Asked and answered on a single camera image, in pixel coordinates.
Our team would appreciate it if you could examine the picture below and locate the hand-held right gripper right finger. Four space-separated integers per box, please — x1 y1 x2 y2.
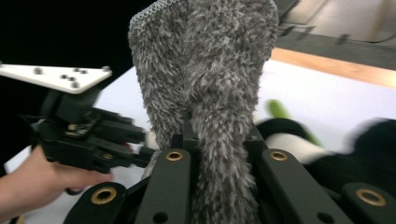
243 123 269 153

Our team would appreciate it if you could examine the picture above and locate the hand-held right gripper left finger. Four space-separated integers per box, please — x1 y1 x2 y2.
169 112 201 153

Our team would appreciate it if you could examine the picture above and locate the panda plush toy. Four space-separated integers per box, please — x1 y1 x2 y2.
144 98 396 199

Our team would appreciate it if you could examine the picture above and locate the grey fluffy towel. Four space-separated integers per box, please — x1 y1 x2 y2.
127 0 280 224

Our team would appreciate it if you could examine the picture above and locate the light blue table mat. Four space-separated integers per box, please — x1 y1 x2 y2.
4 59 396 224

